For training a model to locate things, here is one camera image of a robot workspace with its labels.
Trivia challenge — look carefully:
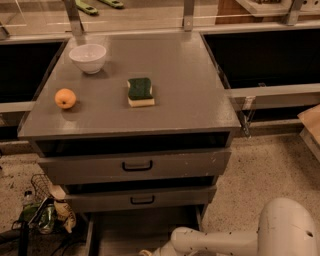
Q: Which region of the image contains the grey bottom drawer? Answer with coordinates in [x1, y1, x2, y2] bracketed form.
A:
[85, 205, 205, 256]

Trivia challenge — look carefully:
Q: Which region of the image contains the grey drawer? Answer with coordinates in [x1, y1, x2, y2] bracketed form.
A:
[85, 205, 205, 256]
[38, 149, 231, 185]
[66, 186, 216, 213]

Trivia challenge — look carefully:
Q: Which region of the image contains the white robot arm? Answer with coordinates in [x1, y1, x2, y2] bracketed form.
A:
[139, 198, 320, 256]

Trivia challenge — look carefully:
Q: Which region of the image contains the grey drawer cabinet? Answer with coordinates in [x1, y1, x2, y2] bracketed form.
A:
[17, 31, 241, 221]

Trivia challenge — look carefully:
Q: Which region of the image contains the grey top drawer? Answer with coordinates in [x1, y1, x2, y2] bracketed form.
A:
[38, 149, 231, 185]

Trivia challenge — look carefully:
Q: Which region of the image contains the grey middle drawer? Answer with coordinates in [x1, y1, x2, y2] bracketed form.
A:
[66, 186, 216, 213]

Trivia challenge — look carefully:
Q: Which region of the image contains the green yellow sponge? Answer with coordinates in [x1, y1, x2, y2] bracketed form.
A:
[127, 77, 155, 107]

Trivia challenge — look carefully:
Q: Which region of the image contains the orange fruit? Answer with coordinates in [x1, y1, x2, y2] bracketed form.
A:
[54, 88, 77, 109]

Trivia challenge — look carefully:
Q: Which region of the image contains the white ceramic bowl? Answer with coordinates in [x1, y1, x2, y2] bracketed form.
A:
[69, 44, 106, 74]

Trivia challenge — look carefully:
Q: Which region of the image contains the green tool right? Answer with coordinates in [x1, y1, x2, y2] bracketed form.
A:
[99, 0, 124, 9]

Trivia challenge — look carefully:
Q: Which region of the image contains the green tool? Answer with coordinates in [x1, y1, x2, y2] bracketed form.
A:
[99, 0, 124, 9]
[75, 0, 99, 16]

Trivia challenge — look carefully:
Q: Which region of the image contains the green tool left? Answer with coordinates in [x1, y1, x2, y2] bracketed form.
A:
[75, 0, 99, 16]

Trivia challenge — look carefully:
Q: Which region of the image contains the green snack bag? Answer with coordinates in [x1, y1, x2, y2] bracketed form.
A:
[38, 204, 56, 234]

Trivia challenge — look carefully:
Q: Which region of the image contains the clear plastic bottle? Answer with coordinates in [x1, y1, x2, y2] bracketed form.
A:
[23, 190, 34, 208]

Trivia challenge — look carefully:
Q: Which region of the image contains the brown cardboard box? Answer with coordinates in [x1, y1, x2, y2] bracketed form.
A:
[298, 104, 320, 162]

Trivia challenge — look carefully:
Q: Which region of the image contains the metal bracket middle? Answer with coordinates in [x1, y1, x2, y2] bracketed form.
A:
[182, 0, 195, 31]

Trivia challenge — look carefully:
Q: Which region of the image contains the metal bracket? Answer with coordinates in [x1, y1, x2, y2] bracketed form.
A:
[284, 0, 304, 26]
[62, 0, 83, 36]
[182, 0, 195, 31]

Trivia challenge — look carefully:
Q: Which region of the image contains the metal bracket left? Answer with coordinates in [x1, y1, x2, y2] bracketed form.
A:
[62, 0, 83, 36]

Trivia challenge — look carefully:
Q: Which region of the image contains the black wire basket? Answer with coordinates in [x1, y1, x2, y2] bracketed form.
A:
[31, 174, 51, 201]

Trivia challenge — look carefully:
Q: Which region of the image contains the black cable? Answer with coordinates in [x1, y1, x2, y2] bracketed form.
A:
[49, 233, 84, 256]

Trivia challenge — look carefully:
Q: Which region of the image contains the metal bracket right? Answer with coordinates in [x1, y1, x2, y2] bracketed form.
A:
[284, 0, 304, 26]

